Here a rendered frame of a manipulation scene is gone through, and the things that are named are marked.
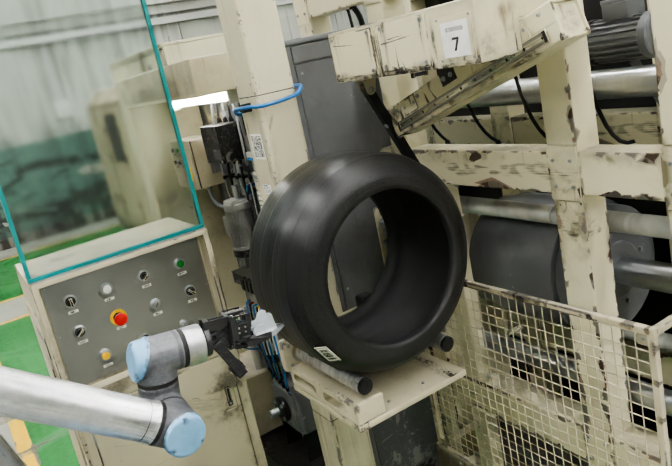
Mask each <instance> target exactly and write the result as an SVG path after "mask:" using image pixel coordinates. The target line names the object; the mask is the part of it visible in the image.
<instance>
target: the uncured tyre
mask: <svg viewBox="0 0 672 466"><path fill-rule="evenodd" d="M368 197H370V198H371V200H372V201H373V202H374V203H375V205H376V206H377V208H378V209H379V211H380V213H381V215H382V218H383V220H384V224H385V227H386V232H387V257H386V262H385V266H384V270H383V272H382V275H381V277H380V280H379V282H378V283H377V285H376V287H375V288H374V290H373V291H372V293H371V294H370V295H369V297H368V298H367V299H366V300H365V301H364V302H363V303H362V304H360V305H359V306H358V307H357V308H355V309H354V310H352V311H350V312H348V313H346V314H344V315H342V316H337V315H336V313H335V310H334V308H333V305H332V302H331V299H330V294H329V289H328V263H329V257H330V253H331V249H332V245H333V242H334V240H335V237H336V235H337V233H338V231H339V229H340V227H341V225H342V224H343V222H344V221H345V219H346V218H347V217H348V215H349V214H350V213H351V212H352V211H353V210H354V209H355V208H356V207H357V206H358V205H359V204H360V203H361V202H363V201H364V200H365V199H367V198H368ZM249 269H250V278H251V283H252V287H253V291H254V294H255V297H256V300H257V302H258V304H259V307H260V309H261V310H265V311H266V313H271V314H272V316H273V319H274V322H275V323H282V324H284V327H283V328H282V329H281V330H280V331H279V332H278V334H279V335H280V336H281V337H282V338H283V339H285V340H286V341H287V342H289V343H290V344H291V345H293V346H295V347H297V348H298V349H300V350H302V351H304V352H306V353H308V354H309V355H311V356H313V357H315V358H317V359H318V360H320V361H322V362H324V363H326V364H328V365H330V366H332V367H334V368H337V369H340V370H344V371H348V372H356V373H376V372H383V371H387V370H391V369H394V368H396V367H399V366H401V365H403V364H405V363H407V362H409V361H411V360H412V359H414V358H415V357H417V356H418V355H419V354H421V353H422V352H423V351H424V350H425V349H426V348H428V347H429V346H430V345H431V344H432V343H433V341H434V340H435V339H436V338H437V337H438V336H439V334H440V333H441V332H442V330H443V329H444V327H445V326H446V324H447V323H448V321H449V319H450V318H451V316H452V314H453V312H454V310H455V308H456V306H457V304H458V301H459V299H460V296H461V293H462V290H463V286H464V282H465V277H466V270H467V239H466V232H465V226H464V222H463V218H462V215H461V212H460V210H459V207H458V205H457V203H456V200H455V199H454V197H453V195H452V193H451V192H450V190H449V189H448V187H447V186H446V185H445V183H444V182H443V181H442V180H441V179H440V178H439V177H438V176H437V175H436V174H435V173H434V172H433V171H431V170H430V169H429V168H427V167H426V166H424V165H422V164H421V163H419V162H417V161H415V160H413V159H411V158H409V157H406V156H403V155H400V154H396V153H391V152H369V151H338V152H331V153H327V154H324V155H321V156H318V157H315V158H313V159H311V160H309V161H307V162H305V163H304V164H302V165H300V166H299V167H297V168H296V169H294V170H293V171H291V172H290V173H289V174H288V175H287V176H285V177H284V178H283V179H282V180H281V181H280V182H279V183H278V185H277V186H276V187H275V188H274V189H273V191H272V192H271V193H270V195H269V196H268V198H267V199H266V201H265V203H264V205H263V207H262V208H261V211H260V213H259V215H258V217H257V220H256V223H255V226H254V229H253V233H252V238H251V243H250V252H249ZM324 346H326V347H327V348H328V349H330V350H331V351H332V352H333V353H334V354H335V355H336V356H337V357H339V358H340V359H341V361H332V362H329V361H328V360H327V359H326V358H324V357H323V356H322V355H321V354H320V353H319V352H317V351H316V350H315V349H314V348H316V347H324Z"/></svg>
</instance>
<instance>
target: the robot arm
mask: <svg viewBox="0 0 672 466"><path fill-rule="evenodd" d="M234 309H235V310H234ZM230 310H232V311H230ZM226 311H228V312H226ZM198 323H199V325H197V324H193V325H189V326H185V327H182V328H178V329H175V330H171V331H167V332H164V333H160V334H156V335H152V336H148V337H142V338H141V339H138V340H135V341H132V342H131V343H129V345H128V347H127V351H126V362H127V366H128V368H127V369H128V373H129V376H130V379H131V380H132V381H133V382H135V383H137V386H138V392H139V397H136V396H132V395H128V394H123V393H119V392H115V391H110V390H106V389H101V388H97V387H93V386H88V385H84V384H79V383H75V382H71V381H66V380H62V379H58V378H53V377H49V376H44V375H40V374H36V373H31V372H27V371H22V370H18V369H14V368H9V367H5V366H1V365H0V416H2V417H8V418H13V419H18V420H23V421H29V422H34V423H39V424H44V425H50V426H55V427H60V428H65V429H71V430H76V431H81V432H86V433H92V434H97V435H102V436H107V437H113V438H118V439H123V440H128V441H134V442H139V443H143V444H144V445H149V446H153V447H159V448H164V449H165V450H166V452H167V453H168V454H170V455H172V456H174V457H177V458H183V457H187V456H190V455H192V454H193V453H195V452H196V451H197V450H198V449H199V448H200V446H201V445H202V443H203V441H204V439H205V435H206V427H205V424H204V422H203V420H202V418H201V416H200V415H199V414H197V413H196V412H195V411H194V410H193V409H192V408H191V406H190V405H189V404H188V403H187V402H186V401H185V399H184V398H183V397H182V396H181V394H180V387H179V380H178V372H177V370H179V369H182V368H186V367H189V366H192V365H196V364H199V363H202V362H205V361H206V360H207V357H208V356H211V355H212V354H213V350H214V351H215V352H216V353H217V354H218V356H219V357H220V358H221V359H222V360H223V361H224V362H225V364H226V365H227V366H228V367H229V368H228V369H229V370H230V372H231V374H233V375H234V376H235V377H239V378H240V379H241V378H242V377H243V376H244V375H245V374H246V373H247V372H248V371H247V370H246V369H245V368H246V367H245V365H244V364H243V362H241V361H240V360H239V359H237V358H236V357H235V356H234V355H233V354H232V353H231V352H230V350H232V349H242V348H246V347H249V346H251V345H256V344H259V343H262V342H264V341H266V340H268V339H270V338H272V337H273V336H274V335H276V334H277V333H278V332H279V331H280V330H281V329H282V328H283V327H284V324H282V323H275V322H274V319H273V316H272V314H271V313H266V311H265V310H259V311H258V312H257V315H256V318H255V320H253V321H251V314H250V312H249V313H246V314H245V313H244V310H243V309H241V308H240V309H239V307H235V308H231V309H227V310H223V311H219V316H217V317H213V318H210V319H205V318H201V319H198ZM0 466H27V465H26V463H25V462H24V461H23V460H22V459H21V458H20V456H19V455H18V454H17V453H16V452H15V450H14V449H13V448H12V447H11V446H10V444H9V443H8V442H7V441H6V440H5V438H4V437H3V436H2V435H1V434H0Z"/></svg>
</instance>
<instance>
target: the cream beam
mask: <svg viewBox="0 0 672 466"><path fill-rule="evenodd" d="M547 1H548V0H455V1H451V2H448V3H444V4H440V5H436V6H433V7H429V8H425V9H421V10H418V11H414V12H410V13H406V14H403V15H399V16H395V17H391V18H388V19H384V20H380V21H376V22H373V23H369V24H365V25H361V26H357V27H354V28H350V29H346V30H342V31H339V32H335V33H331V34H329V35H328V37H329V42H330V47H331V52H332V57H333V62H334V67H335V72H336V77H337V82H338V83H344V82H351V81H358V80H365V79H372V78H379V77H386V76H393V75H401V74H408V73H415V72H422V71H429V70H436V69H443V68H450V67H457V66H464V65H471V64H478V63H484V62H488V61H492V60H496V59H500V58H504V57H509V56H516V55H519V53H522V44H523V43H522V37H521V30H520V23H519V21H520V19H522V18H523V17H525V16H526V15H528V14H529V13H531V12H532V11H534V10H535V9H536V8H538V7H539V6H541V5H542V4H544V3H545V2H547ZM463 18H466V20H467V26H468V33H469V39H470V46H471V52H472V55H465V56H459V57H453V58H447V59H445V56H444V50H443V44H442V37H441V31H440V25H439V24H441V23H446V22H450V21H454V20H459V19H463Z"/></svg>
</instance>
